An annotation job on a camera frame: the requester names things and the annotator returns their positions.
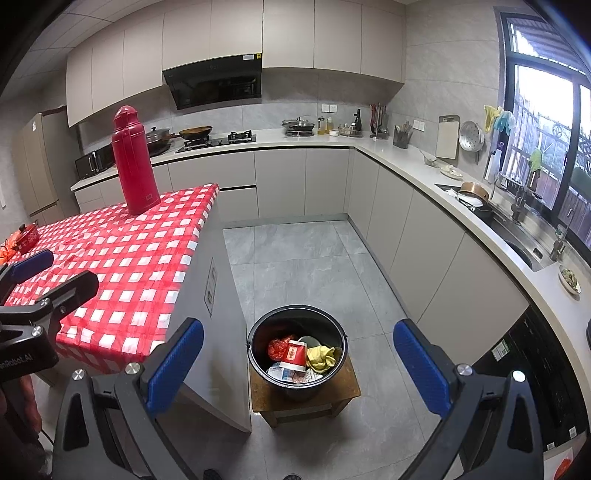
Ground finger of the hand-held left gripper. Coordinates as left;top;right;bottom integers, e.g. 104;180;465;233
0;249;55;304
32;270;100;336

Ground orange plastic bag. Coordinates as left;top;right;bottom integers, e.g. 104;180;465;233
268;335;298;363

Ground black microwave oven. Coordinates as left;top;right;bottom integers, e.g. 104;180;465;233
75;150;116;181

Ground beige upper cabinets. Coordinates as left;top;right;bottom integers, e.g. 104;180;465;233
66;0;407;128

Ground black bucket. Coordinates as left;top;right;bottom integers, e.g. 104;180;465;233
246;304;348;401

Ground black built-in oven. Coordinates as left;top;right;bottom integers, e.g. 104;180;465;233
471;305;591;455

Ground dark framed window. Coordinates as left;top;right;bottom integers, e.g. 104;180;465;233
499;11;591;241

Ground black range hood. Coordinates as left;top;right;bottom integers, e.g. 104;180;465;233
163;53;264;110

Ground grey kitchen island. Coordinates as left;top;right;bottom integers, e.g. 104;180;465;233
34;198;252;433

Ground red thermos flask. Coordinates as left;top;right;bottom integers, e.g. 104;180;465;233
112;105;161;216

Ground round metal steamer tray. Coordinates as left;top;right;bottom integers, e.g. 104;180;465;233
458;120;485;153

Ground beige cutting board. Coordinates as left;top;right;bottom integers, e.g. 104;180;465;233
435;114;461;160

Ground small red pot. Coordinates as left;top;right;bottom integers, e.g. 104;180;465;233
9;223;40;254

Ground copper pot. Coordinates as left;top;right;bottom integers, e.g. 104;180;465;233
458;181;491;206

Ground red checkered tablecloth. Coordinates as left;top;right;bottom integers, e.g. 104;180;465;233
0;183;220;376

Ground white red milk carton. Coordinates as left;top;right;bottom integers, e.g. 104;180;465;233
267;361;324;385

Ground red paper cup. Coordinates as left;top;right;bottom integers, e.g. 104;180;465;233
277;338;309;374

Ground steel faucet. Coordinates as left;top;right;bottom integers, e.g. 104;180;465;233
492;172;532;222

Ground black utensil holder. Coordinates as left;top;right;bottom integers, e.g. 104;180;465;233
392;121;413;149

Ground black gas stove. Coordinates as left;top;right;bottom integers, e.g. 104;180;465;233
174;130;257;153

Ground white bowl of food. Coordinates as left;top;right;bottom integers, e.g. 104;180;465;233
558;263;583;296

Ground steel sink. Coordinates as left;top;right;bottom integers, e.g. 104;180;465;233
434;182;555;273

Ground yellow cloth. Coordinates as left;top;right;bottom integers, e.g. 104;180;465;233
305;344;338;374

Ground beige refrigerator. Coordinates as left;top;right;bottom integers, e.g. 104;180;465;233
11;111;81;227

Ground dark pot with lid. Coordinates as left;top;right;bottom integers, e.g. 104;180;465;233
145;127;178;155

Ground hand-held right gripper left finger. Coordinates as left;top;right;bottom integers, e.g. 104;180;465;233
53;318;205;480

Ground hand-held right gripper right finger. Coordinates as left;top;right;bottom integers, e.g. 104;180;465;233
392;318;544;480

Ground kitchen utensil rack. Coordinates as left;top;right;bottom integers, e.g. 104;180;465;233
369;102;390;139

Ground steel pot with lid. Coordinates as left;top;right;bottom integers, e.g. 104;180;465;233
281;116;317;138

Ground wooden stool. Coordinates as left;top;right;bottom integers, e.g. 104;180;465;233
249;353;362;428

